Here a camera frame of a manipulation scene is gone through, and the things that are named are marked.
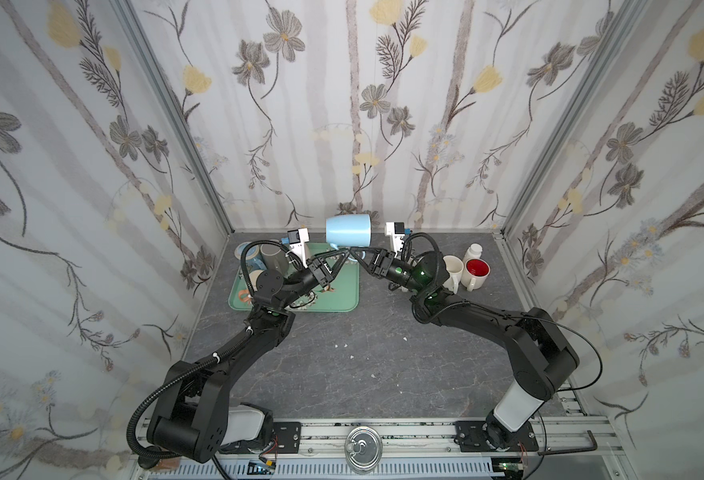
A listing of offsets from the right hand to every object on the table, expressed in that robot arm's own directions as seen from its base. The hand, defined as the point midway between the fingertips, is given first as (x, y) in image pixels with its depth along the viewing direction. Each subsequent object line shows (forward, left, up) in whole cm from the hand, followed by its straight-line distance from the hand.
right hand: (350, 247), depth 66 cm
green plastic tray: (+8, +3, -37) cm, 38 cm away
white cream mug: (+18, -37, -31) cm, 52 cm away
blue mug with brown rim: (+17, +32, -29) cm, 47 cm away
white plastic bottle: (+23, -43, -28) cm, 56 cm away
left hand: (+1, +1, -2) cm, 3 cm away
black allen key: (-34, -63, -32) cm, 79 cm away
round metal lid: (-37, -5, -25) cm, 44 cm away
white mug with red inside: (+17, -44, -32) cm, 57 cm away
